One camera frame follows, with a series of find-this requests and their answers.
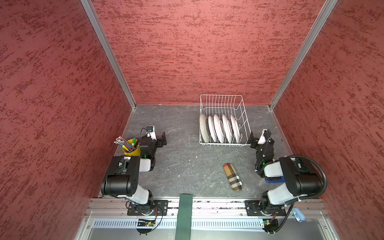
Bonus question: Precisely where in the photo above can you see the plain grey ceramic plate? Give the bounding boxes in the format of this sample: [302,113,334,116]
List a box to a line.
[199,114,211,143]

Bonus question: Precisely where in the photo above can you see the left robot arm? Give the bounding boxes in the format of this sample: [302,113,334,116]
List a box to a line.
[101,131,169,216]

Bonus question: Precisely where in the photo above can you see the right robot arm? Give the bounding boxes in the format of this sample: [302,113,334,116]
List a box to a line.
[247,130,328,216]

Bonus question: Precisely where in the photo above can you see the yellow pen cup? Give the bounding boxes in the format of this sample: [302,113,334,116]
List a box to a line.
[123,138,141,157]

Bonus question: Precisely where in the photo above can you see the bundle of coloured pens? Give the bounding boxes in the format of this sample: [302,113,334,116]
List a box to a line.
[114,136,139,153]

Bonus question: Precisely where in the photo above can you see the blue black stapler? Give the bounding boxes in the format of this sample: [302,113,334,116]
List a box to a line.
[265,177,285,184]

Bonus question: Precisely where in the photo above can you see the white plate green red rim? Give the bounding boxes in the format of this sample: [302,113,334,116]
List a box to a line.
[222,115,233,144]

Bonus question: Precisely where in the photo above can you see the white plate orange print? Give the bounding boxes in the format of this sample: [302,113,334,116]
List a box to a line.
[214,115,226,144]

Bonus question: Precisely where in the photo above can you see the plaid beige glasses case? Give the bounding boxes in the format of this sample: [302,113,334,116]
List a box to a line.
[224,163,243,192]

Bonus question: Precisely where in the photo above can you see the green rimmed text plate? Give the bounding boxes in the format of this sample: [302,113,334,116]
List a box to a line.
[208,116,218,143]

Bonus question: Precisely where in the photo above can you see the light blue small object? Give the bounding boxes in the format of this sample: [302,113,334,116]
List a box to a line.
[292,208,306,223]

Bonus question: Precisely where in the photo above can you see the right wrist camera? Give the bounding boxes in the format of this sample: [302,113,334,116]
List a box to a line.
[258,129,271,145]

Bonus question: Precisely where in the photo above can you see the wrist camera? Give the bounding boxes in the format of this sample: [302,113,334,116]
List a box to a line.
[146,126,157,140]
[258,129,271,145]

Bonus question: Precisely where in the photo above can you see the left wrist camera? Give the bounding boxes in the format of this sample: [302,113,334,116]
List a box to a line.
[146,126,157,140]

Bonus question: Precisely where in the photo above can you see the white wire dish rack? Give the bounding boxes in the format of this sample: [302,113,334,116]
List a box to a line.
[199,95,252,147]

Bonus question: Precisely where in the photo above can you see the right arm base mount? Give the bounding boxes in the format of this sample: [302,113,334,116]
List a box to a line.
[245,200,287,218]

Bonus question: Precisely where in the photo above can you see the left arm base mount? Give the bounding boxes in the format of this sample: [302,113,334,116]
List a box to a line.
[127,200,169,217]

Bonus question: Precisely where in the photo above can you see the green strap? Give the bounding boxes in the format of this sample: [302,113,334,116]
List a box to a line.
[174,193,193,240]

